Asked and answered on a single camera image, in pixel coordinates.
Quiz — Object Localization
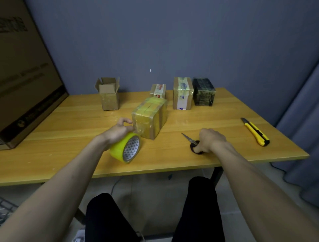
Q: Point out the person's left hand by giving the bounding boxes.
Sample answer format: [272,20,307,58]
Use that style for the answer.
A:
[97,117,134,152]

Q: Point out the person's right hand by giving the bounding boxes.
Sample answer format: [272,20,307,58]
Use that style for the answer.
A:
[194,128,234,154]

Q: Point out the yellow tape roll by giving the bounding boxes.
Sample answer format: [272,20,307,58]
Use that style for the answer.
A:
[109,132,141,164]

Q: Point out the black handled scissors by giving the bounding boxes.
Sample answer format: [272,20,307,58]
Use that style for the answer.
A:
[181,132,205,155]

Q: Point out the small carton yellow tape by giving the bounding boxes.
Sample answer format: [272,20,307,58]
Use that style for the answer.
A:
[131,96,168,141]

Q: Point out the black cardboard box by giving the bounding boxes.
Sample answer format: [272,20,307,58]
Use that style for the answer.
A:
[192,78,217,107]

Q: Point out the brown box with white label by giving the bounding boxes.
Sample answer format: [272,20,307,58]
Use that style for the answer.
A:
[172,76,194,110]

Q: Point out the small carton red label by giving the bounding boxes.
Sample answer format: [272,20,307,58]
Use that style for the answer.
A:
[150,83,167,100]

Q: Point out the person's right forearm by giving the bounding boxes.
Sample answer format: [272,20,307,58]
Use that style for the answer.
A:
[217,144,319,242]

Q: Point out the person's left forearm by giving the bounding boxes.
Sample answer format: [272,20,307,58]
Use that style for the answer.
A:
[0,137,108,242]

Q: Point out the person's black trousers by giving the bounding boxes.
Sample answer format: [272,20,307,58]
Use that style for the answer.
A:
[84,176,226,242]

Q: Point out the black table leg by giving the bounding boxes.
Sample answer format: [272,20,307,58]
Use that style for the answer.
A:
[210,166,224,187]
[74,208,86,225]

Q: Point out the yellow utility knife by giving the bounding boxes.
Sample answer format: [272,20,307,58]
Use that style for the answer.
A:
[240,117,270,147]

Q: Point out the grey pleated curtain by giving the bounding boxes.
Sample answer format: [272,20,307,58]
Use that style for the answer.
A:
[270,60,319,207]

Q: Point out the white power strip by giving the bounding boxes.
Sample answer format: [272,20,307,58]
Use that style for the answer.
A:
[74,229,86,242]

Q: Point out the large flat brown carton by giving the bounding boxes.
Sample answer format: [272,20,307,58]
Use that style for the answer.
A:
[0,0,69,151]

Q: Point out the thin floor cable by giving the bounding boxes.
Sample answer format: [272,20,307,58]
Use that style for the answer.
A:
[110,176,123,195]

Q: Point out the black floor cable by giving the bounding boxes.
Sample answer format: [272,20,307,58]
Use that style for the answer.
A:
[270,162,287,174]

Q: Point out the metal wire cart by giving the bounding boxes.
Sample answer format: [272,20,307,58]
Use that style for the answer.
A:
[0,197,18,226]

